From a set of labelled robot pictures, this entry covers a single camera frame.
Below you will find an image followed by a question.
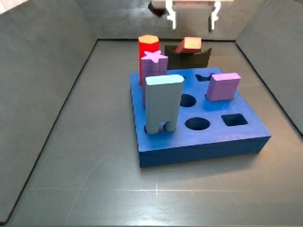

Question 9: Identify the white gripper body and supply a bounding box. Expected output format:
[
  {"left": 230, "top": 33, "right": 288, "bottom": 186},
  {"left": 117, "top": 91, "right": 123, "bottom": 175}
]
[{"left": 150, "top": 0, "right": 236, "bottom": 17}]

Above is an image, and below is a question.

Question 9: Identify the red rectangular block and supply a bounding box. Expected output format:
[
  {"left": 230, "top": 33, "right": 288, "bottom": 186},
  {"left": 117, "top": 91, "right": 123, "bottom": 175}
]
[{"left": 175, "top": 37, "right": 202, "bottom": 53}]

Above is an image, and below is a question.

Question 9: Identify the purple star peg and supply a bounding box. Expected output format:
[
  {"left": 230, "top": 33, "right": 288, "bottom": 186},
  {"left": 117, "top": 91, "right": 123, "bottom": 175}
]
[{"left": 141, "top": 50, "right": 170, "bottom": 106}]

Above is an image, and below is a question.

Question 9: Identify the red hexagonal peg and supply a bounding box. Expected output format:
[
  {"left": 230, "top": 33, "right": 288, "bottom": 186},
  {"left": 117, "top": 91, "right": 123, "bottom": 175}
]
[{"left": 139, "top": 35, "right": 159, "bottom": 85}]

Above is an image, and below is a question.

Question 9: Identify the purple rectangular block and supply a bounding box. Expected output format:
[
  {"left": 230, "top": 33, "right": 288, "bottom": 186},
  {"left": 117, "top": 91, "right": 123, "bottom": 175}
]
[{"left": 206, "top": 73, "right": 242, "bottom": 101}]

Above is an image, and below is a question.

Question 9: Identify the black curved fixture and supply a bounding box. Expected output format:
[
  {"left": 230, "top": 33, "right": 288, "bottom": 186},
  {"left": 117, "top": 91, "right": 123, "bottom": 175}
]
[{"left": 165, "top": 45, "right": 213, "bottom": 70}]

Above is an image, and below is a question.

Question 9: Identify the blue shape board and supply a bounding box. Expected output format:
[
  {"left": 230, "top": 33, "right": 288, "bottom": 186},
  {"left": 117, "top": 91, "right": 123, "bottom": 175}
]
[{"left": 131, "top": 67, "right": 272, "bottom": 168}]

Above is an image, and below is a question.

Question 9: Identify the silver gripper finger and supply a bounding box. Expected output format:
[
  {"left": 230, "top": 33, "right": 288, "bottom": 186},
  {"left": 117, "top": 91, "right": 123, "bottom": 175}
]
[
  {"left": 209, "top": 1, "right": 222, "bottom": 32},
  {"left": 165, "top": 0, "right": 177, "bottom": 29}
]

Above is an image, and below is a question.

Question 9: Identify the light blue arch block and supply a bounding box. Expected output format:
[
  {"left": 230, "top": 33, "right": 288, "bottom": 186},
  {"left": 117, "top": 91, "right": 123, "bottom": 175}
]
[{"left": 146, "top": 74, "right": 185, "bottom": 135}]

